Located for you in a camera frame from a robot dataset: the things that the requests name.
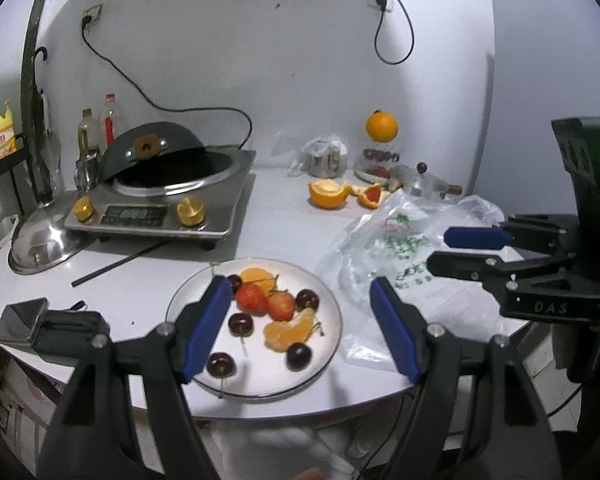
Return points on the steel pot lid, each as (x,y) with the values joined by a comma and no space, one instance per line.
(42,240)

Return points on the dark vertical pipe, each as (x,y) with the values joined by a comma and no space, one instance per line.
(30,85)

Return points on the yellow detergent bottle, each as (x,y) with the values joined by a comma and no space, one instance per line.
(0,135)

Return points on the red strawberry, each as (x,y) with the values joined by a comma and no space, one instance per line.
(251,297)
(281,306)

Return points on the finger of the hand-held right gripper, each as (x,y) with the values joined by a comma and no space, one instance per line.
(460,264)
(475,238)

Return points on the red-capped clear bottle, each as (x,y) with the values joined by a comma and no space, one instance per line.
(110,122)

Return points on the tangerine segment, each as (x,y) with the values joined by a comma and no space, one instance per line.
(290,332)
(257,276)

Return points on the black metal rack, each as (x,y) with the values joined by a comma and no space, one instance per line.
(2,167)

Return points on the small strawberry in peel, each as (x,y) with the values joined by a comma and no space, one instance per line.
(375,194)

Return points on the clear plastic fruit container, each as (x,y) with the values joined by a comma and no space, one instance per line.
(377,165)

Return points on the cooking oil bottle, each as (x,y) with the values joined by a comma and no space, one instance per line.
(86,137)

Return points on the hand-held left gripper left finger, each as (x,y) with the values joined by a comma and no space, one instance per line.
(207,325)

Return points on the person's left hand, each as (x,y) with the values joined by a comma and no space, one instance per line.
(307,475)

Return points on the steel cup in plastic bag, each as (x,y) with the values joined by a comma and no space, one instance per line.
(322,157)

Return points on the pink smartphone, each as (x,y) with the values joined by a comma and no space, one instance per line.
(20,320)

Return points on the half peeled orange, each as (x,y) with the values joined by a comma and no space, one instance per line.
(330,195)

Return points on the whole orange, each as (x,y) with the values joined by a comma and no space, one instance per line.
(381,126)

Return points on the steel induction cooker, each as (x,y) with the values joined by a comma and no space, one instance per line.
(220,205)

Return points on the clear printed plastic bag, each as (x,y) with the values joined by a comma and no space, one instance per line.
(380,260)

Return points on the black chopstick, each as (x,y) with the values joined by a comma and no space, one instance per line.
(120,262)

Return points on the black pouch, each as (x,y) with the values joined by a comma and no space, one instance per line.
(72,330)

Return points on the white plate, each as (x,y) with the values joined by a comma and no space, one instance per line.
(260,375)

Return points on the small steel pot with lid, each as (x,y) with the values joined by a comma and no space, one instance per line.
(427,186)

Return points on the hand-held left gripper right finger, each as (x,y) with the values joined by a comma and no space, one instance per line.
(395,330)

